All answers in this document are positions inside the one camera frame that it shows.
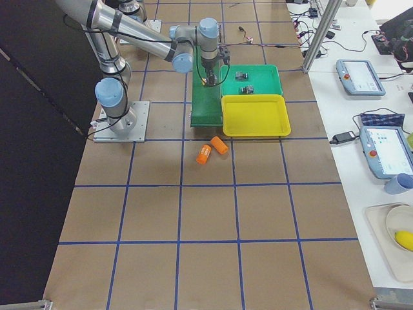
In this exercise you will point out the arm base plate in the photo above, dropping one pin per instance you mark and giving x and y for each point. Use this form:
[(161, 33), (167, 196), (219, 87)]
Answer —
[(130, 128), (154, 24)]

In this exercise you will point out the aluminium frame post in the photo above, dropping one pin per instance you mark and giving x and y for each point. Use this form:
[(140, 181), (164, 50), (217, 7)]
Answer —
[(322, 29)]

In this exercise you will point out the blue plaid cloth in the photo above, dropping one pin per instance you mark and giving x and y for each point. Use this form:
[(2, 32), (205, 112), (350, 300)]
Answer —
[(390, 120)]

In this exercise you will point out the orange cylinder labelled 4680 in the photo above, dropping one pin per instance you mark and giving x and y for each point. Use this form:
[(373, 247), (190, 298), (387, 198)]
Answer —
[(204, 154)]

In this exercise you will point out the plain orange cylinder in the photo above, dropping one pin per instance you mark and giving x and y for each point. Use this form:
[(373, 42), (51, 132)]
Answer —
[(219, 145)]

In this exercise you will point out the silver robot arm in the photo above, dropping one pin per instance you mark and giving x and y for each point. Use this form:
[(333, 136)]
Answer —
[(133, 8), (118, 35)]

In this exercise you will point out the beige serving tray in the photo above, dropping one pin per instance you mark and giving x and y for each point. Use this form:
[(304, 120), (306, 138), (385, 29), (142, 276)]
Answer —
[(398, 260)]

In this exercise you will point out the yellow tray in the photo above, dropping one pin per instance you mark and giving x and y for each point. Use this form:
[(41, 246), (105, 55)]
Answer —
[(255, 115)]

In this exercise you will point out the black power adapter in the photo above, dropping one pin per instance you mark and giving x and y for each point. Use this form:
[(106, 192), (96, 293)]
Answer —
[(343, 137)]

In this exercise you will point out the green push button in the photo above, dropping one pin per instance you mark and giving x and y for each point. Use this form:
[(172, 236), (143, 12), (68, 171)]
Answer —
[(249, 89), (241, 76)]

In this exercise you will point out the green conveyor belt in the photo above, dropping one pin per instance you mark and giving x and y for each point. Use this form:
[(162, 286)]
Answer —
[(206, 101)]

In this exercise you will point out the beige bowl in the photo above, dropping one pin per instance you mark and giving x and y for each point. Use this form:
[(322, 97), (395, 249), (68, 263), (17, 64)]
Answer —
[(399, 219)]

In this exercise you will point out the blue cup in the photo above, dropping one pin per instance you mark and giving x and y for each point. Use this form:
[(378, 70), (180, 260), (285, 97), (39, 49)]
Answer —
[(399, 184)]

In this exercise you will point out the teach pendant tablet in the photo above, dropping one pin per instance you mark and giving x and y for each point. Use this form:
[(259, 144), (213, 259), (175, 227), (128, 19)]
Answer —
[(359, 78), (386, 151)]

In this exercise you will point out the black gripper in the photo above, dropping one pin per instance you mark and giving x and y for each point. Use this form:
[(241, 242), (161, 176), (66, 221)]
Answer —
[(208, 68)]

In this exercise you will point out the green tray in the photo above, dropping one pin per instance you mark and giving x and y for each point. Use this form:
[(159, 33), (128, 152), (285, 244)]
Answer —
[(264, 78)]

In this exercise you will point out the yellow banana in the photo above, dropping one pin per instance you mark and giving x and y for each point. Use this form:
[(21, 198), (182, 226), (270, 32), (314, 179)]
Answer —
[(404, 239)]

